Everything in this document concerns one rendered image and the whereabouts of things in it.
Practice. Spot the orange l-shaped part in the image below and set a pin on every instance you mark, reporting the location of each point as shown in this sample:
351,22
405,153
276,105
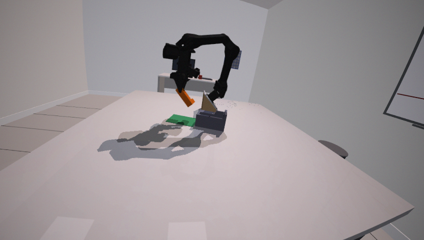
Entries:
185,97

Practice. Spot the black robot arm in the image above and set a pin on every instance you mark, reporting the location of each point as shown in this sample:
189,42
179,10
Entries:
193,41

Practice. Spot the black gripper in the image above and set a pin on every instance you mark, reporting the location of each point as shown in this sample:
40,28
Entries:
179,76

